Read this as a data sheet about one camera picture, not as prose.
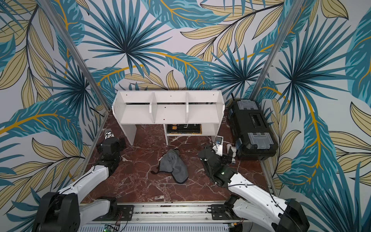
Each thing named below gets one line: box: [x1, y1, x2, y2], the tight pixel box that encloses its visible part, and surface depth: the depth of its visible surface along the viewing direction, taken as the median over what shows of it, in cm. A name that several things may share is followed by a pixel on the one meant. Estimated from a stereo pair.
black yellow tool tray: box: [166, 123, 202, 135], surface depth 92 cm
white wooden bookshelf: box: [111, 89, 226, 146], surface depth 84 cm
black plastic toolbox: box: [227, 98, 279, 161], surface depth 90 cm
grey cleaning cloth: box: [158, 148, 189, 184], surface depth 87 cm
